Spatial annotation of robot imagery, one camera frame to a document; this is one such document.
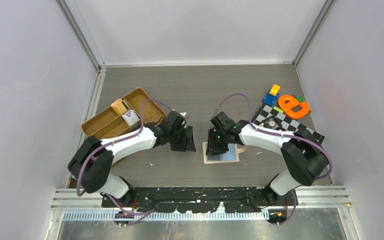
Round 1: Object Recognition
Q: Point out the orange plastic letter toy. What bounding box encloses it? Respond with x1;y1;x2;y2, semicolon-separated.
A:
278;95;311;120

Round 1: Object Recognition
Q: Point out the black white checkerboard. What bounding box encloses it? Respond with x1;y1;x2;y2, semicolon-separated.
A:
251;103;325;144

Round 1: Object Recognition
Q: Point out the gold credit card in tray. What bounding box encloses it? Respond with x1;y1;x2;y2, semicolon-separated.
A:
110;98;131;116

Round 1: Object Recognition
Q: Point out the beige card holder wallet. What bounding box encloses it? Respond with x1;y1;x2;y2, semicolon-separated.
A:
202;142;247;164

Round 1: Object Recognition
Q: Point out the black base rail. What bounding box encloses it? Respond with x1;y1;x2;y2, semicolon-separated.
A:
101;186;295;214

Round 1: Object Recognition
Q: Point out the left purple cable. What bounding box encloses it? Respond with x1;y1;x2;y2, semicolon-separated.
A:
76;98;180;198

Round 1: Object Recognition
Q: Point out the lime green stick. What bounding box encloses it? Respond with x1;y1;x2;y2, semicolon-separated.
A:
273;106;284;113

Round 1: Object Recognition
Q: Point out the blue toy block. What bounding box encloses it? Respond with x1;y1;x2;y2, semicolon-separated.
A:
262;92;280;107

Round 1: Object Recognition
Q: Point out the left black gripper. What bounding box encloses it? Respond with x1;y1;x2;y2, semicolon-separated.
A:
168;125;195;152

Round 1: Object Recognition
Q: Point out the woven wicker tray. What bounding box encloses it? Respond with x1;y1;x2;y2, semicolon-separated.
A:
81;88;167;139

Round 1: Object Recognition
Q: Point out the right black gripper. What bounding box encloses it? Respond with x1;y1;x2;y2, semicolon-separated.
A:
206;128;230;157

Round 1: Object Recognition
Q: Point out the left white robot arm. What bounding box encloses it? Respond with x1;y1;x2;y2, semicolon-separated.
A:
67;110;196;207

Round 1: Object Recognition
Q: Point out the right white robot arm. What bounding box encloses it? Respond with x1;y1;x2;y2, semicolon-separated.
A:
206;111;330;205

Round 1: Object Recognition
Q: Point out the yellow toy block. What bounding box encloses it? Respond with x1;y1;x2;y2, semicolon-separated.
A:
269;84;281;97

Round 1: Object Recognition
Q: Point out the green toy block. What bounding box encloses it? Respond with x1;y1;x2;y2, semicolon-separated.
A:
295;96;305;103

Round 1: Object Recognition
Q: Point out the white credit card in tray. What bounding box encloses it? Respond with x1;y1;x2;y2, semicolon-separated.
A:
121;109;141;127

